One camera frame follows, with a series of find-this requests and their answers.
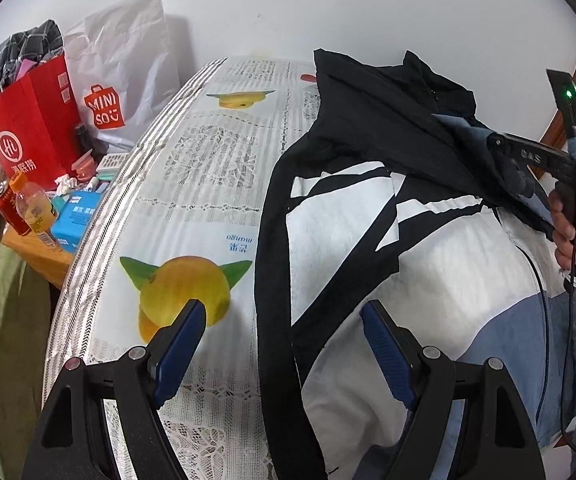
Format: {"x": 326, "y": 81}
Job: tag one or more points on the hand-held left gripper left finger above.
{"x": 182, "y": 345}

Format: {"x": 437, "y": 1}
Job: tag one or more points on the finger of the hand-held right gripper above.
{"x": 523, "y": 182}
{"x": 528, "y": 155}

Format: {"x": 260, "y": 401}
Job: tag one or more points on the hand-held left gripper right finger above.
{"x": 388, "y": 350}

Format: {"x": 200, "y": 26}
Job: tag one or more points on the black white blue jacket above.
{"x": 418, "y": 285}

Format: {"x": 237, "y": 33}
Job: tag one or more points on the fruit print lace tablecloth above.
{"x": 192, "y": 220}

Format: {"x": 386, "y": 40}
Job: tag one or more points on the blue tissue pack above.
{"x": 75, "y": 220}

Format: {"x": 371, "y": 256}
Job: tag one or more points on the wooden side table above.
{"x": 37, "y": 255}

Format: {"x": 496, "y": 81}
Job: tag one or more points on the green cloth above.
{"x": 7, "y": 350}

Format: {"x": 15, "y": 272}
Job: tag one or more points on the white green small box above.
{"x": 110, "y": 162}

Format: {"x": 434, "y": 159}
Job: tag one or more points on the crumpled white tissue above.
{"x": 66, "y": 182}

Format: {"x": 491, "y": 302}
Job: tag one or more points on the orange drink bottle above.
{"x": 35, "y": 210}

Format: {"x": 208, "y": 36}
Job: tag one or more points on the red drink can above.
{"x": 10, "y": 210}

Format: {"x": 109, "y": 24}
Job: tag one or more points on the small black bottle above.
{"x": 81, "y": 136}

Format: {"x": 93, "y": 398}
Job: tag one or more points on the red paper bag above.
{"x": 32, "y": 125}

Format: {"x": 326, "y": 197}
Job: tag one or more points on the white paper bag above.
{"x": 122, "y": 60}

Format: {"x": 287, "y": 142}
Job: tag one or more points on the dark checked cloth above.
{"x": 22, "y": 55}

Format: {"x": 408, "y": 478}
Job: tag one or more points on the wooden door frame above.
{"x": 575, "y": 85}

